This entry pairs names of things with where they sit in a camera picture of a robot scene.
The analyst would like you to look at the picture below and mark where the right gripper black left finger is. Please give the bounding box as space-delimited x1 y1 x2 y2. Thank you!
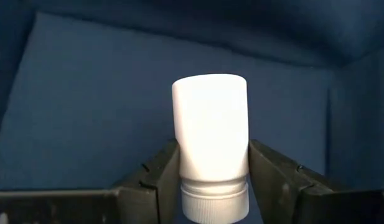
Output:
0 139 180 224

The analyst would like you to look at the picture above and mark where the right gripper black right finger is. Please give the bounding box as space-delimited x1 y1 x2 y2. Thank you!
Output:
248 139 384 224

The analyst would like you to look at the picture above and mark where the white plastic pill bottle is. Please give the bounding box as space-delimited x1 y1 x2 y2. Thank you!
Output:
171 73 250 224

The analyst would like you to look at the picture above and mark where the blue white striped fabric basket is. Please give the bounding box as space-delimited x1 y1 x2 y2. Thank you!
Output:
0 0 384 224

